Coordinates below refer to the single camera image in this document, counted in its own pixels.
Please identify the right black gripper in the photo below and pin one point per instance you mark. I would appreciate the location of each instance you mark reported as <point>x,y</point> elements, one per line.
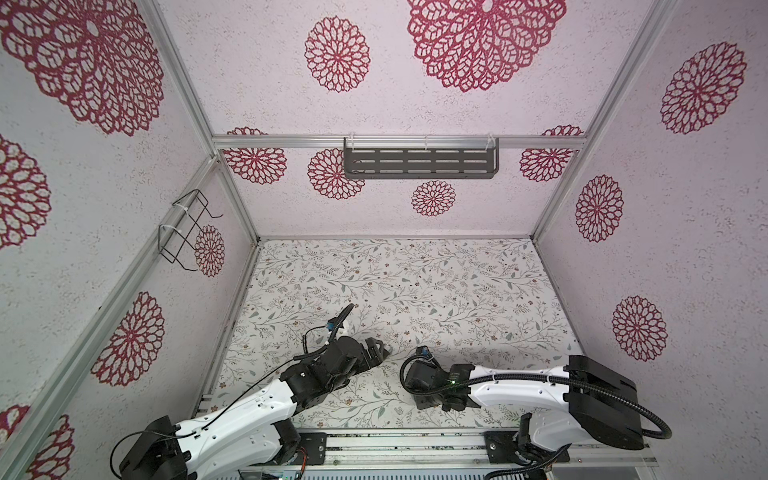
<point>419,404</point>

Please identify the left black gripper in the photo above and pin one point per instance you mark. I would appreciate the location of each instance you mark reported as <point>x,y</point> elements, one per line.
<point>375,357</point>

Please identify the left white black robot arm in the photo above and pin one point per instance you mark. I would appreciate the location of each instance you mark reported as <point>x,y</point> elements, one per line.
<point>256,429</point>

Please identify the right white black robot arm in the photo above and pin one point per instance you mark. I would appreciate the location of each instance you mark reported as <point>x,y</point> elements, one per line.
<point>581,400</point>

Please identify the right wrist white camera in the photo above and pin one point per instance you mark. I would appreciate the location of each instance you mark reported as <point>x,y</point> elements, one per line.
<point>423,352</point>

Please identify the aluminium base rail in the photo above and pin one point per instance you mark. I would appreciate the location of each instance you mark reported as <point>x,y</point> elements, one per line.
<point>372,449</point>

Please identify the grey slotted wall shelf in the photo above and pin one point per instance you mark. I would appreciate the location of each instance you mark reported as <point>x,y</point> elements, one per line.
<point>424,163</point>

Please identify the black wire wall rack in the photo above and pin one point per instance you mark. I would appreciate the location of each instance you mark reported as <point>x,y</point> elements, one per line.
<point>204,241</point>

